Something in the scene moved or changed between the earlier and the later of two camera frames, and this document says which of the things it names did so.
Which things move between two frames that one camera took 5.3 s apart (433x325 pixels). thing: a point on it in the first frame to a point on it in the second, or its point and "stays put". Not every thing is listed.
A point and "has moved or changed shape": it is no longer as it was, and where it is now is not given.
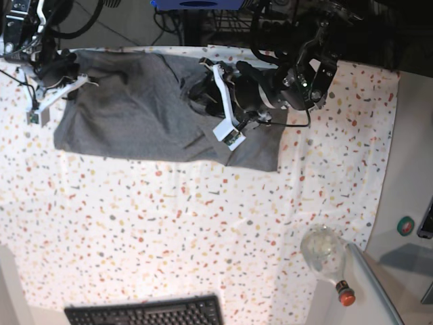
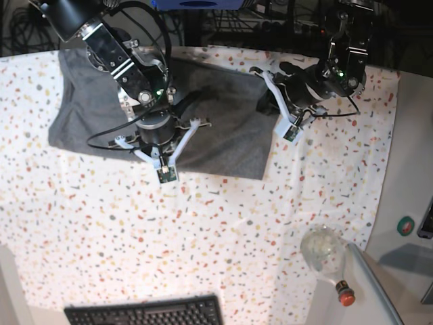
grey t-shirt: [135, 103] has moved or changed shape
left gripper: [62, 65] to [156, 126]
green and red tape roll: [405, 225] stays put
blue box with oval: [193, 5] stays put
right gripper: [251, 91] to [302, 87]
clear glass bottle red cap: [323, 249] stays put
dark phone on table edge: [425, 229] stays put
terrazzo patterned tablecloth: [81, 224] stays put
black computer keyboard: [202, 310] stays put
